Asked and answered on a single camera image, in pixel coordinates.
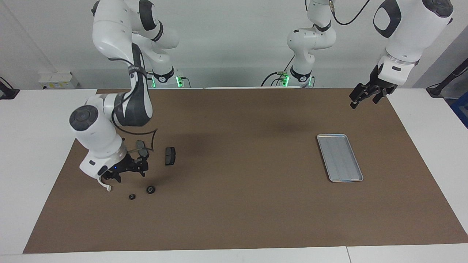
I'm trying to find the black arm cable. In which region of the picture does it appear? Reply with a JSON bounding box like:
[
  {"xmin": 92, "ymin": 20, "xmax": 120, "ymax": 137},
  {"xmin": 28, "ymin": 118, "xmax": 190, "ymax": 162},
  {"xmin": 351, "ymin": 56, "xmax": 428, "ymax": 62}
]
[
  {"xmin": 329, "ymin": 0, "xmax": 371, "ymax": 27},
  {"xmin": 110, "ymin": 55, "xmax": 158, "ymax": 157}
]

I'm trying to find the brown table mat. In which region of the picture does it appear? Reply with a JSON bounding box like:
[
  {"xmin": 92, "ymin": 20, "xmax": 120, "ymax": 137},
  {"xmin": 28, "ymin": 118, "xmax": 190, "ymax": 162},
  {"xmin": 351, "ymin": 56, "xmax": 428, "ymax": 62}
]
[{"xmin": 23, "ymin": 88, "xmax": 468, "ymax": 254}]

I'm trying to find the black stand with pole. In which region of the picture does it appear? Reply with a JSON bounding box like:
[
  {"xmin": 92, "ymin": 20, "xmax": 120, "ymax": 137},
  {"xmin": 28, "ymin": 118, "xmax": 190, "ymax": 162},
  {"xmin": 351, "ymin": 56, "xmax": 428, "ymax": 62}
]
[{"xmin": 426, "ymin": 58, "xmax": 468, "ymax": 98}]

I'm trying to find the large dark grey brake pad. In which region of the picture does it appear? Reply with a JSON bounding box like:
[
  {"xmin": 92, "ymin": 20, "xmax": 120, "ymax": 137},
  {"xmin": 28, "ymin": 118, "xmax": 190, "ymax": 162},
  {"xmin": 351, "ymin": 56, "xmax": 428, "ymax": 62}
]
[{"xmin": 136, "ymin": 140, "xmax": 150, "ymax": 160}]

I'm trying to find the black stand clamp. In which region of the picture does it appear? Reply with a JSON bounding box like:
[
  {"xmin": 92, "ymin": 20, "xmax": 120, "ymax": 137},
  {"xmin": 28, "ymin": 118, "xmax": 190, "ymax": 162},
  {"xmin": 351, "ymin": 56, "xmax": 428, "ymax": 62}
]
[{"xmin": 0, "ymin": 76, "xmax": 20, "ymax": 100}]

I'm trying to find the white half-ring bracket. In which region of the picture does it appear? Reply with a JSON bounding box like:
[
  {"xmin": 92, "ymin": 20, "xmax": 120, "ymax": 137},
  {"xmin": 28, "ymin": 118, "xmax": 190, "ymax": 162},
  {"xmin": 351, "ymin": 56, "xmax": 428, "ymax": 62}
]
[{"xmin": 96, "ymin": 177, "xmax": 112, "ymax": 193}]

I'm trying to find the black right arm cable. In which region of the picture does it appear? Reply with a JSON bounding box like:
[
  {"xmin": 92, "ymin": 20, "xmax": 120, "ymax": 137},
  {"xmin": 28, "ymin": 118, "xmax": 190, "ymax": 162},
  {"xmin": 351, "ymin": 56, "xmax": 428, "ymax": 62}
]
[{"xmin": 110, "ymin": 55, "xmax": 158, "ymax": 157}]

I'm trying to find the silver metal tray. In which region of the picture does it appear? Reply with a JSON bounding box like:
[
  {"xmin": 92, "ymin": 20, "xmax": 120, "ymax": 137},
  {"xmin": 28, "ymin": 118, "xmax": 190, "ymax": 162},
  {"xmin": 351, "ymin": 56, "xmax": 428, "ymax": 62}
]
[{"xmin": 317, "ymin": 134, "xmax": 364, "ymax": 182}]

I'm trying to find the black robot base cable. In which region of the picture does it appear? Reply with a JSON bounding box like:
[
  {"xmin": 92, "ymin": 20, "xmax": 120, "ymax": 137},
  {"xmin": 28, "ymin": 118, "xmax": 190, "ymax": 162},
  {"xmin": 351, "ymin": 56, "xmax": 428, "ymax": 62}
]
[{"xmin": 260, "ymin": 55, "xmax": 295, "ymax": 87}]

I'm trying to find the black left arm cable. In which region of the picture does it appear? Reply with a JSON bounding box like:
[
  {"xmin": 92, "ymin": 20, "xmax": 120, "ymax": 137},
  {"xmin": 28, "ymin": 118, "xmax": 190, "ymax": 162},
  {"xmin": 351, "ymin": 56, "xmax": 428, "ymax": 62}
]
[{"xmin": 329, "ymin": 0, "xmax": 371, "ymax": 27}]

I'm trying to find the white power box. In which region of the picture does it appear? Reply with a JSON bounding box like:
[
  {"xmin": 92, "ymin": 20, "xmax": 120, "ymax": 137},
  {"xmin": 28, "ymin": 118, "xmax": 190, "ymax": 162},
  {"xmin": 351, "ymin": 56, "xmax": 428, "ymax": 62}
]
[{"xmin": 38, "ymin": 71, "xmax": 80, "ymax": 90}]

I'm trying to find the blue crate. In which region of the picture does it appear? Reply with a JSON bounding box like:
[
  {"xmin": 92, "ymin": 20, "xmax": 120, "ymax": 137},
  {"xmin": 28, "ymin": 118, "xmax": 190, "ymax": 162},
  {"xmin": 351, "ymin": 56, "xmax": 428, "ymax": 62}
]
[{"xmin": 450, "ymin": 91, "xmax": 468, "ymax": 128}]

